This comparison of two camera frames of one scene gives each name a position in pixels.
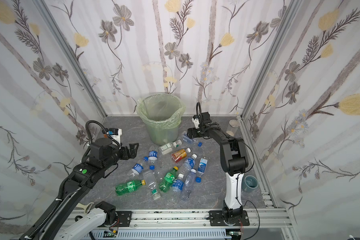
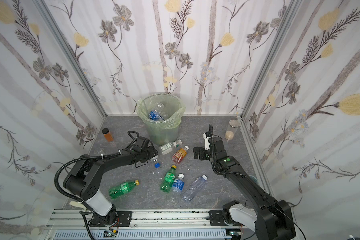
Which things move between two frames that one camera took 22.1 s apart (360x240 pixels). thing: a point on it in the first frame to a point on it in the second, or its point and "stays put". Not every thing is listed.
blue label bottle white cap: x=177 y=187 stays put
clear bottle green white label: x=169 y=147 stays put
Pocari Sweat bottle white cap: x=188 y=164 to x=156 y=111
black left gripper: x=127 y=150 to x=151 y=151
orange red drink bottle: x=180 y=155 stays put
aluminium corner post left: x=72 y=57 stays put
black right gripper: x=196 y=131 to x=204 y=151
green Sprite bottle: x=166 y=185 stays put
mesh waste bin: x=161 y=113 stays put
